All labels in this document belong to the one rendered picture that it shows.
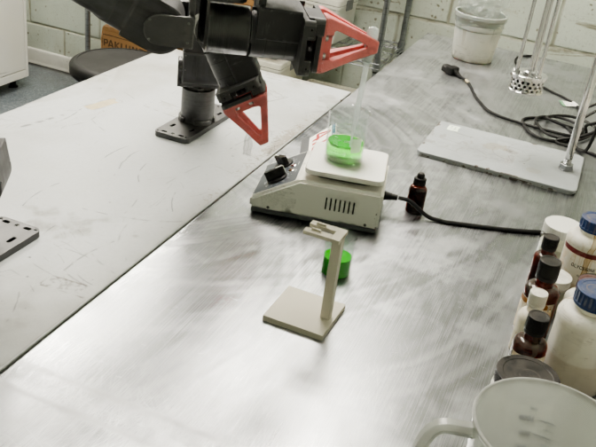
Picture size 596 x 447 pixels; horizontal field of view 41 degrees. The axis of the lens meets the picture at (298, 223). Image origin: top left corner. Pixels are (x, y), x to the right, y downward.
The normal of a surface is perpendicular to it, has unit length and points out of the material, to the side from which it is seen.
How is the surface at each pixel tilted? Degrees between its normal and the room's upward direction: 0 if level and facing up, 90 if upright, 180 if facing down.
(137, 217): 0
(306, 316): 0
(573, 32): 90
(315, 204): 90
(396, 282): 0
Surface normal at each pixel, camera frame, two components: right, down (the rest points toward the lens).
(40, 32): -0.38, 0.40
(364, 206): -0.17, 0.44
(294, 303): 0.12, -0.88
